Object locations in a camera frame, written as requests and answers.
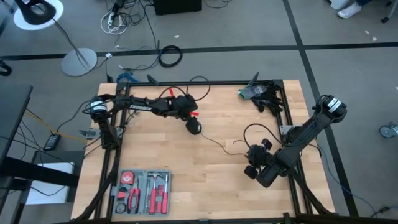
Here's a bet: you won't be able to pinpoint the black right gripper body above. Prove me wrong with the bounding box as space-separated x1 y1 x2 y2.
246 144 271 170

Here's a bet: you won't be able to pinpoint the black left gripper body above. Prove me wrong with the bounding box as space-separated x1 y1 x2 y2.
169 95 199 121

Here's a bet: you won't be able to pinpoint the long black cord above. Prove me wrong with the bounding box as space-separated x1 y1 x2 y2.
200 132 249 156

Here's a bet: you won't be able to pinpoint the red tape measure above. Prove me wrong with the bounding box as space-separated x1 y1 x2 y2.
120 170 136 185

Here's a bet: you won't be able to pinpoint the grey plastic tray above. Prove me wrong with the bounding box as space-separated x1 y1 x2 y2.
111 169 172 217

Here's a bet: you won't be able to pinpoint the steel claw hammer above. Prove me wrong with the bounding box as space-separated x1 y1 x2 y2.
146 172 160 215

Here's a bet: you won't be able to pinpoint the black floor box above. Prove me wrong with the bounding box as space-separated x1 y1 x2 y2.
153 0 203 16

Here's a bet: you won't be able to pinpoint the white power strip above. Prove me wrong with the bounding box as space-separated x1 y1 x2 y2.
100 8 129 35

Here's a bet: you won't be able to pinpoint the grey round lamp base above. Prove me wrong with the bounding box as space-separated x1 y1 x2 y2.
60 47 98 78

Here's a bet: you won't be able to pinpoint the grey caster wheel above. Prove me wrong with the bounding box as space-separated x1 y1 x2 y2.
378 121 398 139

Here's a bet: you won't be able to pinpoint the thin black lamp pole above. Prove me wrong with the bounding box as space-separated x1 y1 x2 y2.
51 17 91 70

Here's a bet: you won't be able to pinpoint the black power adapter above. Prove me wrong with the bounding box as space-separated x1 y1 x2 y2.
42 133 62 152

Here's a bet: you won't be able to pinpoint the black floor beam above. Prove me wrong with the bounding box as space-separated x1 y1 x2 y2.
0 156 81 189

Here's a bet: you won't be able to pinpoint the white floor box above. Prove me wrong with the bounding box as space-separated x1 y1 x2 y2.
25 161 76 206

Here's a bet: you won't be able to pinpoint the black desk top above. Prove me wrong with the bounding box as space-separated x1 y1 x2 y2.
0 84 34 164

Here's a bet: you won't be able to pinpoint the black chair base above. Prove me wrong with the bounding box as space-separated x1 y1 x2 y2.
0 58 13 77

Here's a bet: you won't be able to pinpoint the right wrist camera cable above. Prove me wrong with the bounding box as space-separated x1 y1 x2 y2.
243 123 284 149

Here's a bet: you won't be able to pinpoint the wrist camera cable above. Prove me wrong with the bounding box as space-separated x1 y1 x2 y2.
155 75 212 103
243 123 284 149

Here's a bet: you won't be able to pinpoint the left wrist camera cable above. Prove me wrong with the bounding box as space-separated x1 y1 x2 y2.
155 75 212 103

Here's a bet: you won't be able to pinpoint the grey metal bracket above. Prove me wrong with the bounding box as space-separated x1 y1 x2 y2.
279 124 295 136
78 128 95 140

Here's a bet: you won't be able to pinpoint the black rail clamp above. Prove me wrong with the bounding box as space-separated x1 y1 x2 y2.
248 71 261 87
146 73 161 86

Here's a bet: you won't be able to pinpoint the black aluminium side rail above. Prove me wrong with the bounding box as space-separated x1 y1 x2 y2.
276 80 335 217
74 82 131 220

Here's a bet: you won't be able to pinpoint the thin black looped cable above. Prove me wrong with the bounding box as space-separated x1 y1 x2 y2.
125 110 140 126

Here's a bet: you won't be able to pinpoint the black coiled floor cable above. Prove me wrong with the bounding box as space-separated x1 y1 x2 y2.
157 45 184 68

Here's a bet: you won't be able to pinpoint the black table edge rail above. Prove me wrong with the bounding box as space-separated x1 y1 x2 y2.
116 80 284 88

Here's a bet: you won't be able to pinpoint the blue cable bundle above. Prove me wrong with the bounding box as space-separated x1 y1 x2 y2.
116 71 135 84

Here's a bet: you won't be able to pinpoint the blue floor cable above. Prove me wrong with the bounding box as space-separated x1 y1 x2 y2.
315 144 380 217

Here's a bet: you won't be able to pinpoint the pink-handled screwdriver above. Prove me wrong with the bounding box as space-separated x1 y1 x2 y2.
161 174 169 215

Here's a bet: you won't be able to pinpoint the pink-handled pliers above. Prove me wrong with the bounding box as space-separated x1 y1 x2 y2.
127 179 141 215

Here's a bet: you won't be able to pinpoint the yellow floor cable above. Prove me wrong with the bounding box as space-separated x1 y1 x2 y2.
24 108 90 143

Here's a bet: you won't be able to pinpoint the white ring light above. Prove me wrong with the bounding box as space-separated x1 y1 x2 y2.
13 0 65 31

